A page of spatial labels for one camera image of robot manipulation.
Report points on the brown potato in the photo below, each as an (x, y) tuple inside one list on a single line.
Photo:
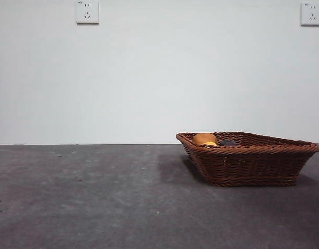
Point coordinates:
[(204, 138)]

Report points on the yellow corn cob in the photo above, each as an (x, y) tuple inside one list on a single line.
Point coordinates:
[(210, 144)]

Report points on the purple eggplant with green stem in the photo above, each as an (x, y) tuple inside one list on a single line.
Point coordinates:
[(228, 143)]

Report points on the brown wicker basket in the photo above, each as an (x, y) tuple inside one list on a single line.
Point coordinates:
[(252, 166)]

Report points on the white wall socket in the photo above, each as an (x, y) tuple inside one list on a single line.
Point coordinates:
[(87, 11), (311, 14)]

